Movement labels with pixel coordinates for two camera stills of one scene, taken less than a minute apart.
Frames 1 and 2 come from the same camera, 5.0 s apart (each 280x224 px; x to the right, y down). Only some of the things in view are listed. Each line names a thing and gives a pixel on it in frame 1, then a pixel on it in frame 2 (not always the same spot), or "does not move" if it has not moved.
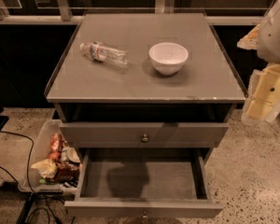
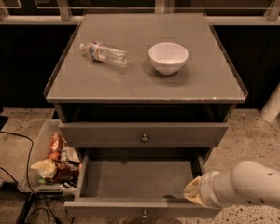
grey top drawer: [144, 134] does not move
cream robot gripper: [274, 37] to [205, 189]
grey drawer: [144, 183] does not move
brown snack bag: [68, 173] does not move
